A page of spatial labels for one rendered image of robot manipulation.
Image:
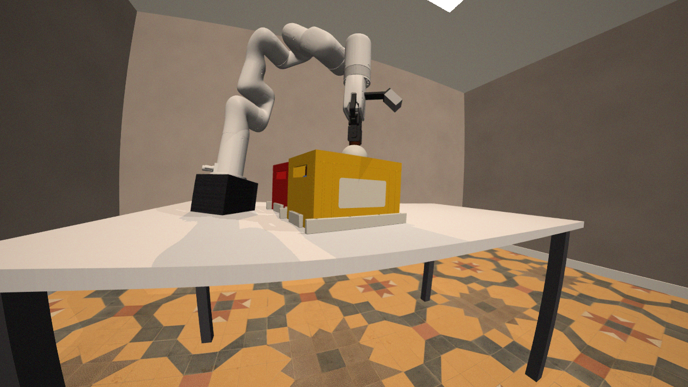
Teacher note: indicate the white bottle with grey label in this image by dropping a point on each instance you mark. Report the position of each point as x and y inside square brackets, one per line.
[354, 148]

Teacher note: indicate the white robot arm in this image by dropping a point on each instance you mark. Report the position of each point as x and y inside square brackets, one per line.
[254, 112]

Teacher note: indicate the red crate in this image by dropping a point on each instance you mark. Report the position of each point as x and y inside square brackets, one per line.
[280, 185]

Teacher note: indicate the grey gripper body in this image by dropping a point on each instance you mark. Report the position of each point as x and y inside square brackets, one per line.
[355, 84]

